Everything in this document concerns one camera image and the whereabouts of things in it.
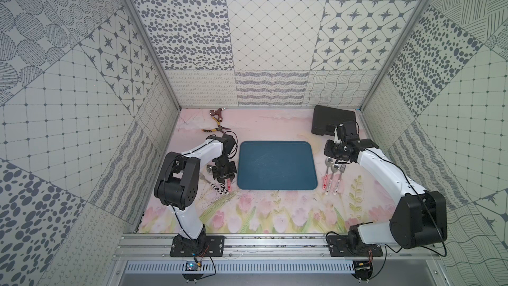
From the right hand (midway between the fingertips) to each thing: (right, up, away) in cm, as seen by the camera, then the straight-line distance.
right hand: (329, 152), depth 87 cm
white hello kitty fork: (+9, -8, +8) cm, 15 cm away
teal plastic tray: (-23, -7, +9) cm, 26 cm away
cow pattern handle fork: (-53, -16, +1) cm, 55 cm away
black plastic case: (+7, +16, +24) cm, 29 cm away
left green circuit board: (-56, -40, -15) cm, 70 cm away
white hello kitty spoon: (+5, -9, +7) cm, 12 cm away
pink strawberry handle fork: (-46, -15, +3) cm, 48 cm away
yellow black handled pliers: (-54, +11, +24) cm, 60 cm away
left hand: (-45, -12, +3) cm, 47 cm away
